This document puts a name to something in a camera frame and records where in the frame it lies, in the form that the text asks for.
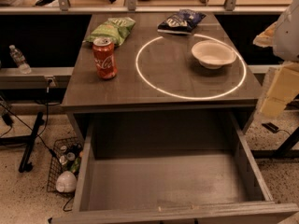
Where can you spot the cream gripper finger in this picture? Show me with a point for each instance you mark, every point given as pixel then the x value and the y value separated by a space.
pixel 282 86
pixel 265 38

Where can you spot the red coke can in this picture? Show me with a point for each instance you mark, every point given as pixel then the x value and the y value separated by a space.
pixel 103 52

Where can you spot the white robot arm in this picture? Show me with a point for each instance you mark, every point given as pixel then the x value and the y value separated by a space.
pixel 283 37

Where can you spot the open grey top drawer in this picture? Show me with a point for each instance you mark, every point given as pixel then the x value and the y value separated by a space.
pixel 171 167

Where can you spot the black power adapter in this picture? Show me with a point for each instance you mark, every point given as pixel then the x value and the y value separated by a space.
pixel 271 127

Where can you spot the white paper bowl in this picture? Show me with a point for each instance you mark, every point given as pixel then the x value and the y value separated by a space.
pixel 212 54

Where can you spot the blue chip bag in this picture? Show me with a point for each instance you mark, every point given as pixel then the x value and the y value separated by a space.
pixel 182 22

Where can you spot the green chip bag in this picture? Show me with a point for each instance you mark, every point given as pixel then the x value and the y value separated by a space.
pixel 117 29

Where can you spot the green bottle in basket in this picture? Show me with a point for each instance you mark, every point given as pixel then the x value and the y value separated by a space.
pixel 75 166

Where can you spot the white round object in basket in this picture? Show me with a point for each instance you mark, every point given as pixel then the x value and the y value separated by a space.
pixel 66 182

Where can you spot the clear plastic water bottle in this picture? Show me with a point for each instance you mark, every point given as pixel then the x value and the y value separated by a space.
pixel 19 60

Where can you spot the black stand leg left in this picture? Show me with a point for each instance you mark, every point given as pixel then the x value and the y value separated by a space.
pixel 25 165

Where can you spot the black wire basket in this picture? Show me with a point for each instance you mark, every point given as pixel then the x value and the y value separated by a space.
pixel 66 150

